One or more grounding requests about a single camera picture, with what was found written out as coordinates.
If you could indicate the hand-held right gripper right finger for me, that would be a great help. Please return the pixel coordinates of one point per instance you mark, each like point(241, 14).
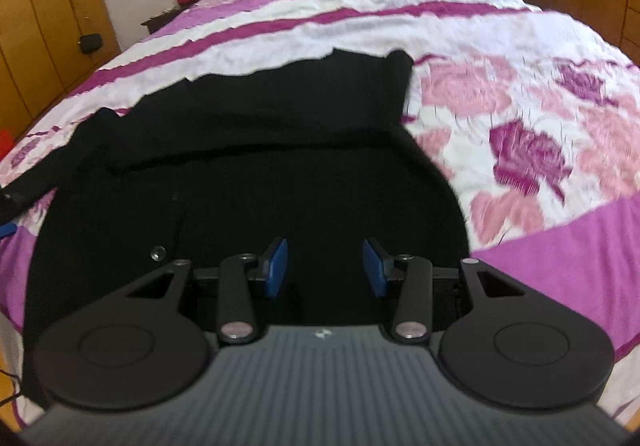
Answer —
point(374, 268)

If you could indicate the purple floral bedspread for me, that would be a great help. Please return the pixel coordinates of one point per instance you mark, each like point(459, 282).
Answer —
point(500, 76)

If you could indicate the black garment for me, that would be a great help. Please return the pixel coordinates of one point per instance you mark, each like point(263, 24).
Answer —
point(250, 151)

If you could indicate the dark wooden nightstand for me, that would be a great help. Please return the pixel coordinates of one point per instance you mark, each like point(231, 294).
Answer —
point(160, 18)

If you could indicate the small black bag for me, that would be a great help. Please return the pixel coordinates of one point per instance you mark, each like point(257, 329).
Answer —
point(90, 44)

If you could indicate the wooden wardrobe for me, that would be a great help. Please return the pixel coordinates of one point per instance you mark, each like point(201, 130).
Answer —
point(45, 1)

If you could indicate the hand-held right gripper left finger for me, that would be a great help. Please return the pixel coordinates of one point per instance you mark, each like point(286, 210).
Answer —
point(275, 268)

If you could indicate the red stool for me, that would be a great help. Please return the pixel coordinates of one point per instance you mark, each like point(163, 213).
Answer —
point(5, 143)

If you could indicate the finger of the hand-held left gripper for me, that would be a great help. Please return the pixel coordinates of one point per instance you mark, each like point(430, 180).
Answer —
point(7, 230)

